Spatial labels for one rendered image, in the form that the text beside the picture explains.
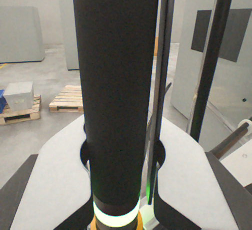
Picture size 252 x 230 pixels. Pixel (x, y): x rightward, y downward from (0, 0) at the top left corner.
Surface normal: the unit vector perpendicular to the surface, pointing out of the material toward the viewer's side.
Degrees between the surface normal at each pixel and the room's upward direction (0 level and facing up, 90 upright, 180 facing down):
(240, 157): 50
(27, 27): 90
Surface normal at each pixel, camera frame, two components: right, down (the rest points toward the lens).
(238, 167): -0.75, -0.58
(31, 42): 0.27, 0.44
